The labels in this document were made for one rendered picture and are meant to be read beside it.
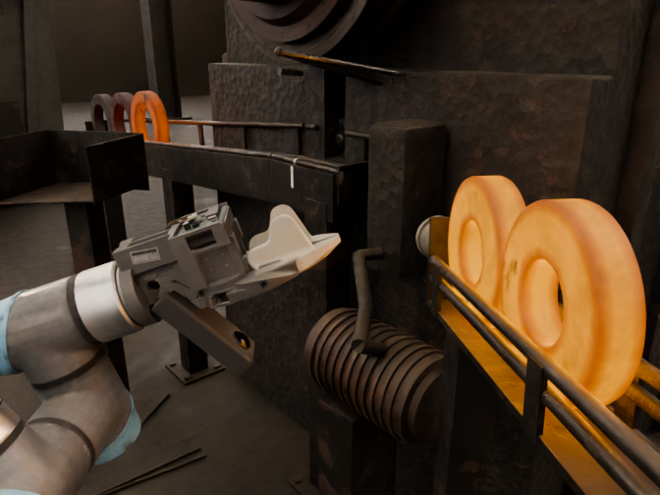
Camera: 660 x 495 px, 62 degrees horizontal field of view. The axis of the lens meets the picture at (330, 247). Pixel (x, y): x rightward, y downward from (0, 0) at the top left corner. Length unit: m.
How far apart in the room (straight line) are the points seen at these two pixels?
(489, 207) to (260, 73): 0.82
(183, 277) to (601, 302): 0.37
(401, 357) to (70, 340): 0.39
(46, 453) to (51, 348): 0.10
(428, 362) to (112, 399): 0.37
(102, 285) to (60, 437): 0.14
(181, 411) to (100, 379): 0.96
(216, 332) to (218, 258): 0.08
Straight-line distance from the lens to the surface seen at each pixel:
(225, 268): 0.54
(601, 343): 0.39
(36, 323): 0.59
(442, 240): 0.66
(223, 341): 0.57
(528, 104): 0.81
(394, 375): 0.72
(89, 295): 0.57
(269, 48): 1.06
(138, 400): 1.63
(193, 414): 1.55
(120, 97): 1.80
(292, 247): 0.54
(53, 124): 3.86
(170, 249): 0.55
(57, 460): 0.56
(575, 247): 0.40
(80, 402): 0.61
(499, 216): 0.52
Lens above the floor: 0.90
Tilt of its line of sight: 20 degrees down
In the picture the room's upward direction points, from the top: straight up
